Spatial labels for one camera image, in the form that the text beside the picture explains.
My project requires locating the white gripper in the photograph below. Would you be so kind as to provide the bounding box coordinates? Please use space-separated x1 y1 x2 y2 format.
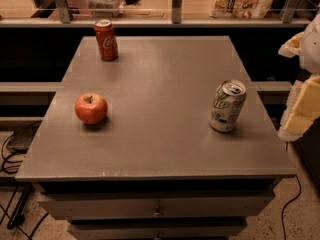
278 14 320 142

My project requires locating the red coke can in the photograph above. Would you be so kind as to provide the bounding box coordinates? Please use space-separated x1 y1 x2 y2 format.
94 19 118 61

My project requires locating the green white soda can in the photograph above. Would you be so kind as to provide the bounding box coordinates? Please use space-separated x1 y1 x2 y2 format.
209 79 246 133

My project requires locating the grey metal railing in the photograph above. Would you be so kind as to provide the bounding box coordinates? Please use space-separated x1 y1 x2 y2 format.
0 0 319 28

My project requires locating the colourful snack bag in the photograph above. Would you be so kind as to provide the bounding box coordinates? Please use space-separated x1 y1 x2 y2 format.
209 0 273 19

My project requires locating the grey drawer cabinet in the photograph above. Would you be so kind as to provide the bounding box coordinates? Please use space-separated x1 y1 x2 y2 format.
17 37 295 240

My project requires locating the upper drawer knob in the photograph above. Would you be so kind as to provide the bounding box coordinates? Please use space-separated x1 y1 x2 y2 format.
153 205 163 217

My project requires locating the drawer knob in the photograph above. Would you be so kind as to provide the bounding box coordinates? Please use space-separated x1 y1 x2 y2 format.
153 231 162 240
153 205 163 217

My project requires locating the clear plastic container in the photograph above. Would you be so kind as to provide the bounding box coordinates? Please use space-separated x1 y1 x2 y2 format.
86 0 124 18

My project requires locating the red apple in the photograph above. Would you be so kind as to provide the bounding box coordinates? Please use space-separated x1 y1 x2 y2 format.
74 93 108 125

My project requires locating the lower drawer knob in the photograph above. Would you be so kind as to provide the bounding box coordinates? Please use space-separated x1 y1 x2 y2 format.
153 231 162 240

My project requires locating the black power adapter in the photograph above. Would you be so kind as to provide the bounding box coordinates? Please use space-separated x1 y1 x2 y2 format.
6 127 37 153

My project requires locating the black metal stand leg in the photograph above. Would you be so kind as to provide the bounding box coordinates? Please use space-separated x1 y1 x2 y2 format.
7 184 32 230

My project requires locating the black cable right floor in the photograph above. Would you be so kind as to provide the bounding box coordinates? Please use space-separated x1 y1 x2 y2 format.
280 175 303 240

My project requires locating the black cables left floor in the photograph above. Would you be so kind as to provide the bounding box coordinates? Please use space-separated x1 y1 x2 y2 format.
0 121 49 240

